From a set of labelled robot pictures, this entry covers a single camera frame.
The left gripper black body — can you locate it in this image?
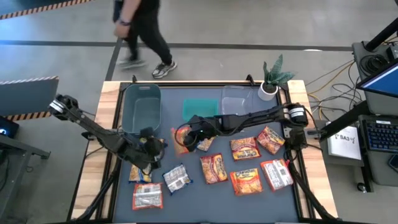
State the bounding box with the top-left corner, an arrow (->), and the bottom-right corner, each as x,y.
132,126 -> 155,175

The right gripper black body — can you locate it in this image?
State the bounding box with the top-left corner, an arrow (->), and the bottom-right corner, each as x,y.
190,115 -> 220,147

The blue Maruchan ramen pack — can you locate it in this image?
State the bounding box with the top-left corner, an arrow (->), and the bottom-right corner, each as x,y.
128,163 -> 153,184
138,136 -> 169,156
197,136 -> 216,153
162,163 -> 193,195

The orange Maruchan ramen pack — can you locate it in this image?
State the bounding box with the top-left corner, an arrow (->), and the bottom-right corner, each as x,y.
170,126 -> 191,156
229,168 -> 264,196

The red Maruchan ramen pack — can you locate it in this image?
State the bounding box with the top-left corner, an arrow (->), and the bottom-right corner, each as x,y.
256,126 -> 286,156
200,152 -> 229,185
229,136 -> 262,162

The small turquoise plastic bin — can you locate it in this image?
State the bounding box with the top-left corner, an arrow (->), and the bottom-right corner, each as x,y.
182,98 -> 220,123

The clear plastic bin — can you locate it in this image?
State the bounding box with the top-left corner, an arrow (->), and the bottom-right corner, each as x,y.
220,85 -> 254,116

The dark teal plastic bin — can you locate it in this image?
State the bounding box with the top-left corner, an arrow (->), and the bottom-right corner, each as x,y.
121,83 -> 162,138

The red-orange edged ramen pack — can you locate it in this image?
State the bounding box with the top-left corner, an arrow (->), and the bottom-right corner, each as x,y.
260,158 -> 294,192
132,182 -> 164,212

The potted plant white pot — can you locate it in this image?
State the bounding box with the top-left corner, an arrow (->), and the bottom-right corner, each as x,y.
257,54 -> 296,102

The blue-grey table mat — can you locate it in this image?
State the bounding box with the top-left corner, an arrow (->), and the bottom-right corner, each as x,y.
112,86 -> 301,223

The person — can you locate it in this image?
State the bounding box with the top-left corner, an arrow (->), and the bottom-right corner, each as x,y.
112,0 -> 178,80

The grey metal stand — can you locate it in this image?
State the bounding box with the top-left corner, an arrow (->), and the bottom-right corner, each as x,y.
0,133 -> 52,224

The grey hazard-striped board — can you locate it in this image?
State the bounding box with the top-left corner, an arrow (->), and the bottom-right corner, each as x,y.
0,75 -> 60,122

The black box with light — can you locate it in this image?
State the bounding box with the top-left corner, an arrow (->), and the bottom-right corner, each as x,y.
0,115 -> 20,139

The white paper sign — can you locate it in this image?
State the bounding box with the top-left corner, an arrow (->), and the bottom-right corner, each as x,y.
328,124 -> 363,161

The black keyboard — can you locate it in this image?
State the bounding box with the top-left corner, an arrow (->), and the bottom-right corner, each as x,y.
360,119 -> 398,153

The computer monitor blue screen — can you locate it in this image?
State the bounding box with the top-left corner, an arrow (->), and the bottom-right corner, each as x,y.
356,60 -> 398,99

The black diagonal pole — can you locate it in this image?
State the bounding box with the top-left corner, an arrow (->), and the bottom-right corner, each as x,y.
365,26 -> 398,52

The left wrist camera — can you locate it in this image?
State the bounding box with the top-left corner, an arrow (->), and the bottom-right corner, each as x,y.
146,136 -> 167,162

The black aluminium table frame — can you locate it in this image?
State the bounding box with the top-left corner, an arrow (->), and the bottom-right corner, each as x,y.
67,74 -> 338,224

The yellow floor cable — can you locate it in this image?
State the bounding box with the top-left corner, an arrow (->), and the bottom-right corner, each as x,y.
306,60 -> 355,114

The coiled black cable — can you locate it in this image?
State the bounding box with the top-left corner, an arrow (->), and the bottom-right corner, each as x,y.
359,53 -> 389,77

